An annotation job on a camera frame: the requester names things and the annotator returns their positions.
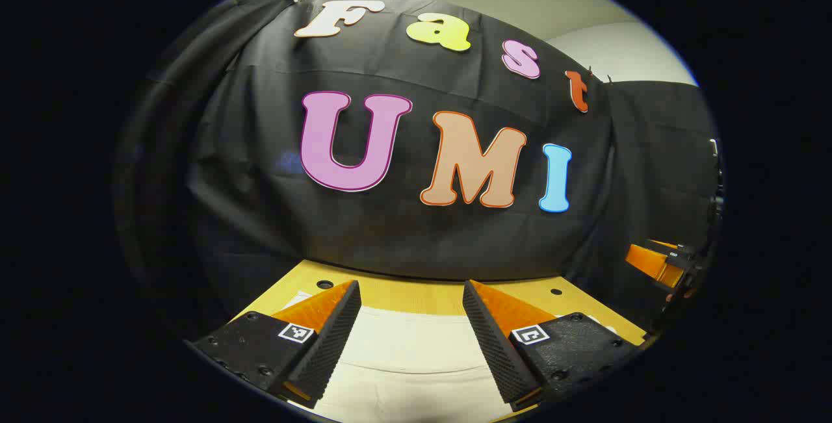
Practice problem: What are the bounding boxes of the white jeans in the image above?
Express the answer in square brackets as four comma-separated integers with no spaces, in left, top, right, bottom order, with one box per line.
[285,290,618,423]

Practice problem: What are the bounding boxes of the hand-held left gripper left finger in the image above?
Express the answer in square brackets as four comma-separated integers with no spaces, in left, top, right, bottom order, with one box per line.
[184,279,362,409]

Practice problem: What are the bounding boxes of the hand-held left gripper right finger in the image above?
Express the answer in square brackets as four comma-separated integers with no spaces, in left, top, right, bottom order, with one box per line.
[462,279,649,412]

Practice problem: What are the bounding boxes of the black backdrop cloth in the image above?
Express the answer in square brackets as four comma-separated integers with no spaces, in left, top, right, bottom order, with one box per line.
[114,0,722,339]

